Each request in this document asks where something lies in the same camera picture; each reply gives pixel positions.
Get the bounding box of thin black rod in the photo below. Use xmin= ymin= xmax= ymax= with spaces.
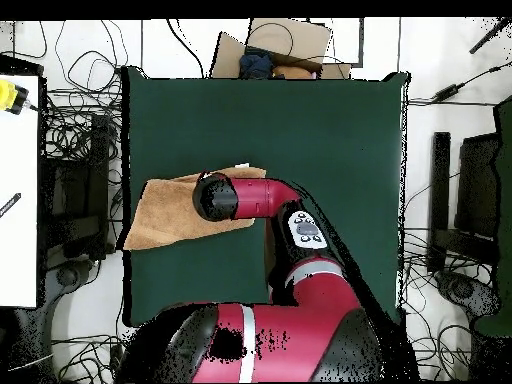
xmin=468 ymin=17 xmax=512 ymax=55

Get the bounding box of orange garment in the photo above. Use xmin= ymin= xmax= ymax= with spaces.
xmin=272 ymin=64 xmax=317 ymax=80

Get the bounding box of white board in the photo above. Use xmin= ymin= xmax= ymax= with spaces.
xmin=0 ymin=74 xmax=40 ymax=308

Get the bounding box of black upright bar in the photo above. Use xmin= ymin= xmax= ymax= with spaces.
xmin=426 ymin=131 xmax=452 ymax=273

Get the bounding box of brown cardboard box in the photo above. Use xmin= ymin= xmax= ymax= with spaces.
xmin=209 ymin=17 xmax=353 ymax=80

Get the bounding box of yellow and black tool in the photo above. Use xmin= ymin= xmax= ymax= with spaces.
xmin=0 ymin=78 xmax=30 ymax=116

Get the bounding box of dark grey stand base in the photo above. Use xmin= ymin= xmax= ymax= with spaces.
xmin=435 ymin=270 xmax=501 ymax=319
xmin=43 ymin=259 xmax=94 ymax=305

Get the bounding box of dark blue garment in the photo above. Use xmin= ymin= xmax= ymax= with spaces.
xmin=238 ymin=49 xmax=275 ymax=80

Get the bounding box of black power adapter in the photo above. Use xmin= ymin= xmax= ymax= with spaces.
xmin=431 ymin=82 xmax=466 ymax=102

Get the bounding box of tan terry towel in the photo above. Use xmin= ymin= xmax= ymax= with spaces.
xmin=122 ymin=162 xmax=268 ymax=252

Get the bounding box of black marker pen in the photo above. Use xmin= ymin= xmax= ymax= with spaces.
xmin=0 ymin=192 xmax=22 ymax=219

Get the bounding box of dark green table cloth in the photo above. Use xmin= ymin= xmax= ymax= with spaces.
xmin=121 ymin=65 xmax=413 ymax=327

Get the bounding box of black monitor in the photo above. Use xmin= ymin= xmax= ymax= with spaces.
xmin=455 ymin=133 xmax=501 ymax=241

